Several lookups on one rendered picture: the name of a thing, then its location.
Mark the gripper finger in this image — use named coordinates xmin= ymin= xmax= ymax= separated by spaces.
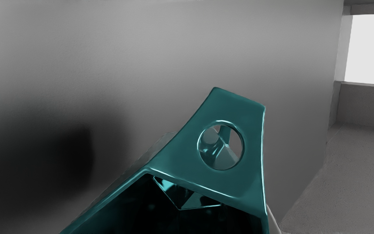
xmin=266 ymin=205 xmax=282 ymax=234

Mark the teal faceted mug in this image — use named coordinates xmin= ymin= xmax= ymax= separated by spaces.
xmin=59 ymin=87 xmax=270 ymax=234

